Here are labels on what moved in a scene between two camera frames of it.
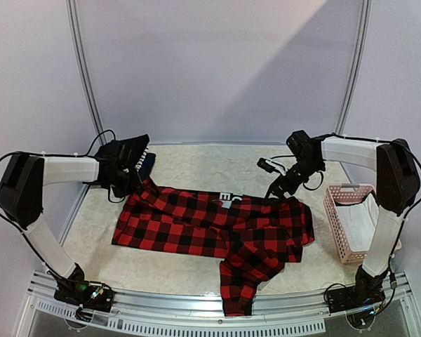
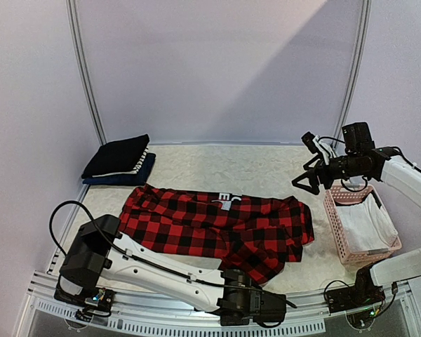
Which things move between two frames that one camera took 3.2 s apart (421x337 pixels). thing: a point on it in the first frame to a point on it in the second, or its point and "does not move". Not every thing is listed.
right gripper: [283, 183] to [322, 172]
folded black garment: [121, 154] does not move
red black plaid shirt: [255, 237] does not move
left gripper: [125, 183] to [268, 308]
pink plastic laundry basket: [340, 194] does not move
